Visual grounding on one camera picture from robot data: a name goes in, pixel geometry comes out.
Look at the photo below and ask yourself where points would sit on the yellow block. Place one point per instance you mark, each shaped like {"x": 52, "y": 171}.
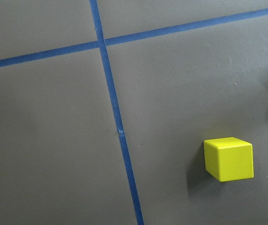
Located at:
{"x": 228, "y": 159}

